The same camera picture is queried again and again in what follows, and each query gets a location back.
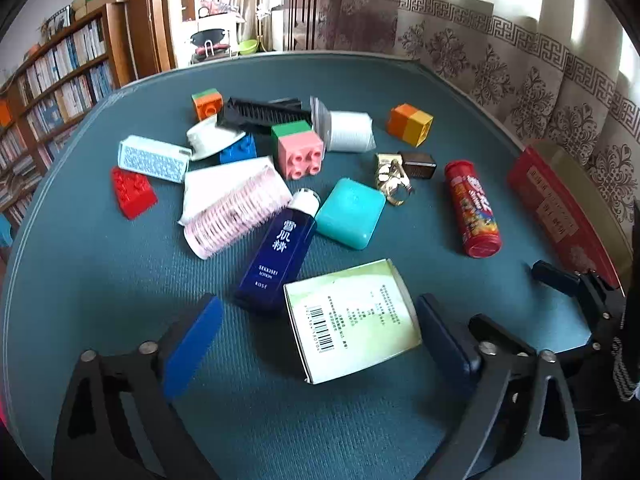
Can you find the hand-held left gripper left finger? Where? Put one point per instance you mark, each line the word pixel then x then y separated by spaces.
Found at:
pixel 192 347

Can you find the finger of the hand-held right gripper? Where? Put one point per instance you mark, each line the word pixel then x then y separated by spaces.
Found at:
pixel 555 277

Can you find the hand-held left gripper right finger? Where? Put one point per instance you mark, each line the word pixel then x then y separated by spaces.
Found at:
pixel 442 345

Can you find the red storage box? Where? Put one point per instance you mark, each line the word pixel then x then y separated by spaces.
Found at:
pixel 555 200

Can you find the teal soap box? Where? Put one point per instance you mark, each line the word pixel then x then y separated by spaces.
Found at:
pixel 350 215

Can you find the red toy brick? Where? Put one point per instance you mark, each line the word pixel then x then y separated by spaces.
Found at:
pixel 132 195

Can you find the white round plastic lid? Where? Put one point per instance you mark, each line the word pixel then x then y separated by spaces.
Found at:
pixel 210 140

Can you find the teal cloth-covered desktop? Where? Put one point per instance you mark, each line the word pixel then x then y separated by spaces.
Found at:
pixel 125 285

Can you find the green and white carton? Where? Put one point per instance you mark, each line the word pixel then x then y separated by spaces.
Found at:
pixel 350 320

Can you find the red cylindrical can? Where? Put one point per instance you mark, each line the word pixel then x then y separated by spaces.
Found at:
pixel 472 210

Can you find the dark blue lotion bottle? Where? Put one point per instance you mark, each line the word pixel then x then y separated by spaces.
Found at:
pixel 277 255

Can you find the pink hair comb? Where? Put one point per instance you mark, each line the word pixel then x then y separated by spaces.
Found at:
pixel 235 215

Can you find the white flat pouch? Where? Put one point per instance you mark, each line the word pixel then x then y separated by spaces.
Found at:
pixel 210 187

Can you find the gold metal clip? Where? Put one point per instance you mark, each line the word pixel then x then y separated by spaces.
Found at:
pixel 392 180

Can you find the dark brown small box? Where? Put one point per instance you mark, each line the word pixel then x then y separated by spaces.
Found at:
pixel 419 166

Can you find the white and blue patterned box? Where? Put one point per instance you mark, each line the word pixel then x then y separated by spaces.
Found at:
pixel 152 160

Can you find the blue toy brick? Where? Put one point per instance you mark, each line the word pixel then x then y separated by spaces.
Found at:
pixel 239 151

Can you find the orange and yellow toy brick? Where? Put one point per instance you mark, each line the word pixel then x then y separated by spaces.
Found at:
pixel 409 125

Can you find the blue plastic stool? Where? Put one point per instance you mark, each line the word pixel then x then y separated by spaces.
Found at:
pixel 5 232

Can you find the green and pink toy brick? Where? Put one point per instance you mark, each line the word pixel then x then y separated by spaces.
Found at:
pixel 300 152

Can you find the white cotton pads packet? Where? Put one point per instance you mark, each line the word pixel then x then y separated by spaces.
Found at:
pixel 350 132

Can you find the black ribbed comb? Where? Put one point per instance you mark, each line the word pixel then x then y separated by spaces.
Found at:
pixel 260 117

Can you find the orange and green toy brick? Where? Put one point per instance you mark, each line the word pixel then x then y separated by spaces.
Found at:
pixel 207 107

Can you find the patterned beige curtain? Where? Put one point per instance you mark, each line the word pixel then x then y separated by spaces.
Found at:
pixel 475 35

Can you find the long black rectangular box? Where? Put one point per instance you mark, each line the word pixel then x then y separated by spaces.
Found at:
pixel 286 103

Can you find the rows of books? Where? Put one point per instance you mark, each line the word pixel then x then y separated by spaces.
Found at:
pixel 55 80

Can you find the green plastic basin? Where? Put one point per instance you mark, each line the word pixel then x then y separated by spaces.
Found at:
pixel 248 47

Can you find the black wok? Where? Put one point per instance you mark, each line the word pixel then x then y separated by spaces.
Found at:
pixel 207 37

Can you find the large wooden bookshelf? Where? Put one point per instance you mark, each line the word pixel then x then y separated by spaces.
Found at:
pixel 117 40

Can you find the white drying rack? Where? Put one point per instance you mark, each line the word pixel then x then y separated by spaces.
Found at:
pixel 260 5

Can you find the brown wooden door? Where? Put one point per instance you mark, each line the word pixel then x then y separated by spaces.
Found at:
pixel 302 15

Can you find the tan cardboard box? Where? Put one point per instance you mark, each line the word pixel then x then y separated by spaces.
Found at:
pixel 102 4

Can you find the wooden door frame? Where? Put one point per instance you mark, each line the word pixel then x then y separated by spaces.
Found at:
pixel 150 15

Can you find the picture frame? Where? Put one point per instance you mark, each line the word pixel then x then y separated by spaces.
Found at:
pixel 59 19

